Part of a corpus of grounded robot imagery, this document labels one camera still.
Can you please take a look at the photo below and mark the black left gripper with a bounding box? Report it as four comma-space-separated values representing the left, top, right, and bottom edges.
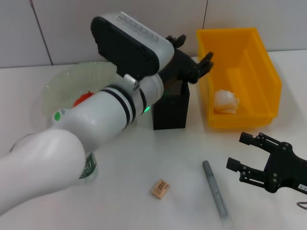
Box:
157, 34, 214, 85

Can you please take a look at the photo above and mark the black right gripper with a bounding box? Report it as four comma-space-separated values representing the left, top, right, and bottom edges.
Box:
225, 131, 307, 194

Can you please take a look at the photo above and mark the white paper ball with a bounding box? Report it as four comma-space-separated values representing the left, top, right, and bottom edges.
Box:
213, 89, 241, 115

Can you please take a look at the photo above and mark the orange toy fruit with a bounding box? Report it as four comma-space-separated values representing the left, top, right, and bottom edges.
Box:
72, 90, 96, 108

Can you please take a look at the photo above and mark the clear green-label water bottle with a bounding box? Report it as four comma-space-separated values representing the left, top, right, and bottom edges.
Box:
52, 108, 99, 184

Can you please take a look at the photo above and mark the grey marker pen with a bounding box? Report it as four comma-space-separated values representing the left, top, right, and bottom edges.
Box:
201, 160, 233, 226

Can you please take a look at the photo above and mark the black mesh pen holder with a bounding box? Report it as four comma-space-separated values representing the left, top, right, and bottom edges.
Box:
152, 80, 190, 131

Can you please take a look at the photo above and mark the beige eraser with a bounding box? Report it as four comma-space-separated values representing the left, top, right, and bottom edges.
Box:
150, 178, 171, 199

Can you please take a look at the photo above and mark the pale green wavy glass plate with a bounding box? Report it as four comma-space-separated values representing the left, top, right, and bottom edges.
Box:
42, 61, 118, 116

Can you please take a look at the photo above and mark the yellow plastic bin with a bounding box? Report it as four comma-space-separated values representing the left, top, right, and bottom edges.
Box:
196, 27, 283, 130

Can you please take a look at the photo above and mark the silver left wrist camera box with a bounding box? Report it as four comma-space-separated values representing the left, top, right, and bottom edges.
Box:
90, 11, 175, 78

